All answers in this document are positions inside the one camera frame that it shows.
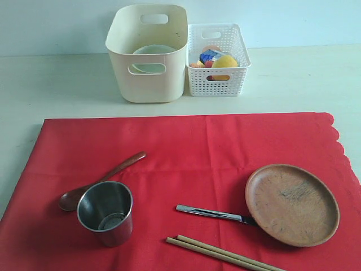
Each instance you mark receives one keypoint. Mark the red toy sausage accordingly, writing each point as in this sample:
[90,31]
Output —
[209,64]

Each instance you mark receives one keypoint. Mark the blue white milk carton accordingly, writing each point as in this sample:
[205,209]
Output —
[210,55]

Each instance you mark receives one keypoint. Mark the yellow lemon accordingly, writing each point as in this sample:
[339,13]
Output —
[225,61]

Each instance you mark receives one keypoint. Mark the light green bowl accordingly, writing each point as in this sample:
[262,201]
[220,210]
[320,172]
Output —
[151,68]

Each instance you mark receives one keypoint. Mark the brown egg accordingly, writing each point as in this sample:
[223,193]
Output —
[211,47]

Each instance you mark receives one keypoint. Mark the metal table knife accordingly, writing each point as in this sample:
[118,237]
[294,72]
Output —
[216,214]

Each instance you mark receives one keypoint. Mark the stainless steel cup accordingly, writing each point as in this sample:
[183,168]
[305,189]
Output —
[105,209]

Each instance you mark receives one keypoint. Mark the dark brown spoon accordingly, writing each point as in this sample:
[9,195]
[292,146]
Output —
[68,202]

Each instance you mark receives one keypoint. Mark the brown wooden plate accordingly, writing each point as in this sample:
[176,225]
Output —
[292,205]

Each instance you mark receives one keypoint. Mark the fried chicken strip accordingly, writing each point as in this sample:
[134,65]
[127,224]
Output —
[195,65]

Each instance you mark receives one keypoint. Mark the white perforated basket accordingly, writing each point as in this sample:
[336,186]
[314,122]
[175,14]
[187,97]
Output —
[229,39]

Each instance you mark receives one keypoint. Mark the cream plastic bin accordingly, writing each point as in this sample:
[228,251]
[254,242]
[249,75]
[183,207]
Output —
[136,26]

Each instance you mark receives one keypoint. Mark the red tablecloth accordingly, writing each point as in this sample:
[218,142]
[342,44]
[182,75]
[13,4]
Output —
[201,161]

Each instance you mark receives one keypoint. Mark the lower wooden chopstick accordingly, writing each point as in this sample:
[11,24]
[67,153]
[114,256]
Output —
[213,254]

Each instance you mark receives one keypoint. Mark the wooden chopstick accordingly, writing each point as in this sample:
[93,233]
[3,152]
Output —
[213,254]
[226,253]

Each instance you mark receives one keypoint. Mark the upper wooden chopstick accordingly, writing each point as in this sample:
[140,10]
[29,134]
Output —
[226,253]

